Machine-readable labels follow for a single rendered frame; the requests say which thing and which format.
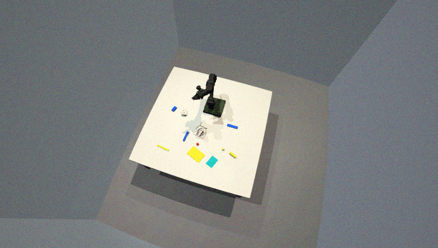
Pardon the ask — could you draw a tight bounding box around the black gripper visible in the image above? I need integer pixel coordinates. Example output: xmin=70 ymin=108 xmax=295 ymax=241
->
xmin=192 ymin=89 xmax=208 ymax=100

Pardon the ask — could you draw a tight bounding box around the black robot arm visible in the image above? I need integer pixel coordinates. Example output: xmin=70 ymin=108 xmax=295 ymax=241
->
xmin=196 ymin=73 xmax=217 ymax=109

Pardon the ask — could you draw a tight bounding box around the teal rectangular plate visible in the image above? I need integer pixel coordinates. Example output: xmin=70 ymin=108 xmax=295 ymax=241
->
xmin=206 ymin=156 xmax=218 ymax=168

